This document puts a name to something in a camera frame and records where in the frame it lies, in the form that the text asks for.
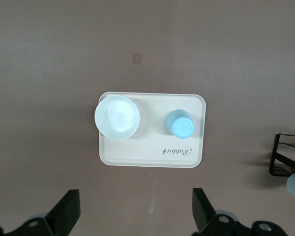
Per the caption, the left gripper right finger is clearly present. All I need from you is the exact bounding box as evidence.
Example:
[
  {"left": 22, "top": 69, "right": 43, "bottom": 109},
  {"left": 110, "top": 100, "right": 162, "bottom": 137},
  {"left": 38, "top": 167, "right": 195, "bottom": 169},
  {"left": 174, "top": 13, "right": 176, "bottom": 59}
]
[{"left": 192, "top": 188, "right": 249, "bottom": 236}]

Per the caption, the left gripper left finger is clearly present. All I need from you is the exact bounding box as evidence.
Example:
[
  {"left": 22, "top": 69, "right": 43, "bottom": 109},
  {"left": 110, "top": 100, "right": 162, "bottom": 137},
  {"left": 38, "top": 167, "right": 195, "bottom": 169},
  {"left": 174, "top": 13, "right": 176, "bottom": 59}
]
[{"left": 4, "top": 189, "right": 81, "bottom": 236}]

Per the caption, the light blue cup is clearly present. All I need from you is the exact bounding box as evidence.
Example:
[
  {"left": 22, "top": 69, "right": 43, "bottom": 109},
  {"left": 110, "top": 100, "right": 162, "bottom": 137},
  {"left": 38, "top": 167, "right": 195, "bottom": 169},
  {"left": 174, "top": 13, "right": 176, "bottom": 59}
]
[{"left": 165, "top": 109, "right": 195, "bottom": 139}]

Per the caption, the black rack with wooden bar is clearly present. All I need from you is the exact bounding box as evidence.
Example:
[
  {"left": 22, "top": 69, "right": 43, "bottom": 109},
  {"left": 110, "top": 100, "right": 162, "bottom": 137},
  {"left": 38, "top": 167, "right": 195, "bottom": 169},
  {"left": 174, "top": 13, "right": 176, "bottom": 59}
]
[{"left": 269, "top": 132, "right": 295, "bottom": 177}]

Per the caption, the beige plastic tray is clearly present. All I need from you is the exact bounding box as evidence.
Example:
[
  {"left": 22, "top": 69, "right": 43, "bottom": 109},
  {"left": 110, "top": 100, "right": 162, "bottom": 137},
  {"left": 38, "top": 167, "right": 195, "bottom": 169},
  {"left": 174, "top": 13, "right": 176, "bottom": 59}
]
[{"left": 98, "top": 91, "right": 207, "bottom": 168}]

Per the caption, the white ceramic bowl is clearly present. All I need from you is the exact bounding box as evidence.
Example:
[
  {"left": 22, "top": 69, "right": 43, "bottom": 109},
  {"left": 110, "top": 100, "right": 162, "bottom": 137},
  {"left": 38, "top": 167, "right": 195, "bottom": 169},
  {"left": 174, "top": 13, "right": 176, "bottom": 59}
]
[{"left": 94, "top": 95, "right": 140, "bottom": 141}]

